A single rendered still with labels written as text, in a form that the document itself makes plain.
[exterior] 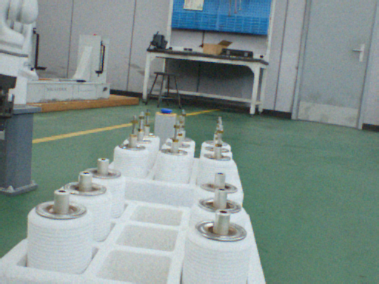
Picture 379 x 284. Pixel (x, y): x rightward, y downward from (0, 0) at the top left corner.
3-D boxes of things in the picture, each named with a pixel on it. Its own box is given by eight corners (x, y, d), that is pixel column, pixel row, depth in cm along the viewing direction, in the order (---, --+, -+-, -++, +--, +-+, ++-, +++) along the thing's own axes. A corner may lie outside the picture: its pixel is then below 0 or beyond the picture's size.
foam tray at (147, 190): (92, 239, 111) (95, 175, 108) (122, 197, 149) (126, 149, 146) (234, 257, 110) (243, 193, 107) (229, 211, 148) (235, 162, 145)
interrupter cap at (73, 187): (56, 194, 68) (56, 190, 67) (71, 183, 75) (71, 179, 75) (100, 200, 67) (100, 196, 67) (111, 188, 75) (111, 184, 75)
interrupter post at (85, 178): (76, 191, 70) (77, 173, 70) (80, 188, 72) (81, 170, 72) (89, 194, 70) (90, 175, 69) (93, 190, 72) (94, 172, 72)
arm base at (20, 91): (-8, 104, 136) (-6, 54, 133) (11, 103, 144) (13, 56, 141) (12, 108, 133) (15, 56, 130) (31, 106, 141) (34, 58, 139)
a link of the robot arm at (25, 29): (27, 12, 140) (24, 61, 142) (-1, 7, 134) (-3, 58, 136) (35, 9, 133) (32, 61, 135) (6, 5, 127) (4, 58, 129)
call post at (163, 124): (147, 196, 155) (155, 114, 149) (150, 191, 162) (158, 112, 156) (166, 198, 154) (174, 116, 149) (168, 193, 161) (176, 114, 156)
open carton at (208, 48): (207, 55, 604) (209, 41, 600) (231, 58, 583) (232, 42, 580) (197, 53, 579) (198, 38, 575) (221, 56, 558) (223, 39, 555)
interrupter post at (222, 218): (212, 235, 58) (215, 214, 57) (212, 229, 60) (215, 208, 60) (229, 237, 58) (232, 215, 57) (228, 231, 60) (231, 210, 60)
